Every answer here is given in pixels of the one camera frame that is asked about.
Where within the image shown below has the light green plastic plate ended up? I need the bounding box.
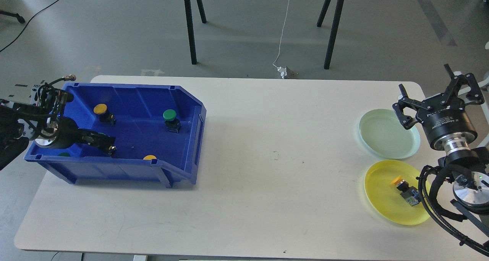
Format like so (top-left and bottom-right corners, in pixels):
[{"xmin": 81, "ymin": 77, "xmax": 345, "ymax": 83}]
[{"xmin": 358, "ymin": 109, "xmax": 421, "ymax": 160}]

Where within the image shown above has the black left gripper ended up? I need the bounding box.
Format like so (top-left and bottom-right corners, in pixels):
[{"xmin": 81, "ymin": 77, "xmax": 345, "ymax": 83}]
[{"xmin": 34, "ymin": 117, "xmax": 116, "ymax": 154}]

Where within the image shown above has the yellow plastic plate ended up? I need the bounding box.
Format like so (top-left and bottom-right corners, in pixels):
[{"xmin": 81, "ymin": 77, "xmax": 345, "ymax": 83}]
[{"xmin": 364, "ymin": 160, "xmax": 430, "ymax": 226}]

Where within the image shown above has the black tripod right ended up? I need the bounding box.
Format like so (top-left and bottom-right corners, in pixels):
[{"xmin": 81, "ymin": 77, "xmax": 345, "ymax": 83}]
[{"xmin": 316, "ymin": 0, "xmax": 345, "ymax": 70}]

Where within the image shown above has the green push button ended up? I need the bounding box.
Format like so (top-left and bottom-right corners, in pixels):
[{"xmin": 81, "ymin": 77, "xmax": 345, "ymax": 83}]
[
  {"xmin": 162, "ymin": 109, "xmax": 181, "ymax": 133},
  {"xmin": 97, "ymin": 133, "xmax": 117, "ymax": 156}
]

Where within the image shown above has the yellow push button front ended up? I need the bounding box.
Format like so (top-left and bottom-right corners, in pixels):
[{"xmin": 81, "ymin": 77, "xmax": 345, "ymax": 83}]
[{"xmin": 143, "ymin": 155, "xmax": 157, "ymax": 160}]

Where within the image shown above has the black tripod left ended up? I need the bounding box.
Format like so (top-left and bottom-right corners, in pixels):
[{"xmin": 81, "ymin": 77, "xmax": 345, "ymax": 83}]
[{"xmin": 183, "ymin": 0, "xmax": 207, "ymax": 65}]

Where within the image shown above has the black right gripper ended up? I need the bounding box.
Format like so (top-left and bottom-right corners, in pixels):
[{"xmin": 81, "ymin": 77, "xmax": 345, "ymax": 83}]
[{"xmin": 392, "ymin": 64, "xmax": 484, "ymax": 150}]

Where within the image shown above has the yellow push button back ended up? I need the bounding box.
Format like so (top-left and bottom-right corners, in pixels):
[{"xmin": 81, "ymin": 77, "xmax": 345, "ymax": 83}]
[{"xmin": 93, "ymin": 103, "xmax": 117, "ymax": 126}]

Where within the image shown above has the yellow push button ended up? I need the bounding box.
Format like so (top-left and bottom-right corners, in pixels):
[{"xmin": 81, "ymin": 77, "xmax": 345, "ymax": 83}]
[
  {"xmin": 390, "ymin": 175, "xmax": 421, "ymax": 206},
  {"xmin": 93, "ymin": 103, "xmax": 117, "ymax": 126},
  {"xmin": 143, "ymin": 155, "xmax": 157, "ymax": 160}
]

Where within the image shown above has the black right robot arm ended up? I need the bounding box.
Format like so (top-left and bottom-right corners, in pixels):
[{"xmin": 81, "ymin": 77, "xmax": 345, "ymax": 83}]
[{"xmin": 392, "ymin": 64, "xmax": 489, "ymax": 256}]

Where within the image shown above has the black tripod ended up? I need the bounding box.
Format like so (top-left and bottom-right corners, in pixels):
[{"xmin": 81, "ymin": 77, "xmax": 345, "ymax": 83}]
[
  {"xmin": 316, "ymin": 0, "xmax": 345, "ymax": 70},
  {"xmin": 183, "ymin": 0, "xmax": 207, "ymax": 65}
]

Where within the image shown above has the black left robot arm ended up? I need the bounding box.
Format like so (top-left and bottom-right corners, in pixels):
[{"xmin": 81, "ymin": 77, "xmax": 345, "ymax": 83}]
[{"xmin": 0, "ymin": 75, "xmax": 117, "ymax": 169}]

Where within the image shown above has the blue plastic storage bin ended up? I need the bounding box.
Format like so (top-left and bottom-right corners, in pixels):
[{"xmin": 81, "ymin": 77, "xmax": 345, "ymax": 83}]
[{"xmin": 24, "ymin": 83, "xmax": 206, "ymax": 188}]

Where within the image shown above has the white cable with plug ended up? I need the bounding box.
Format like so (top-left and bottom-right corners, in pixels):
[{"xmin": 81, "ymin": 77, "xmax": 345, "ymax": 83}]
[{"xmin": 272, "ymin": 0, "xmax": 294, "ymax": 79}]

